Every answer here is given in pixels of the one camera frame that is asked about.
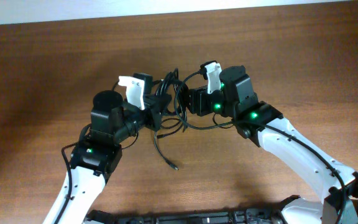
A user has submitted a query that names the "black usb cable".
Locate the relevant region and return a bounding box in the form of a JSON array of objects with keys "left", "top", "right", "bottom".
[{"left": 152, "top": 68, "right": 190, "bottom": 171}]

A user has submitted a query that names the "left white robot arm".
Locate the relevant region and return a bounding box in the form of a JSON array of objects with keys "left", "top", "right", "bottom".
[{"left": 44, "top": 90, "right": 172, "bottom": 223}]

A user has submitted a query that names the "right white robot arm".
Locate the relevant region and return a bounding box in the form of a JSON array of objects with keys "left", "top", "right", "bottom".
[{"left": 189, "top": 61, "right": 358, "bottom": 223}]

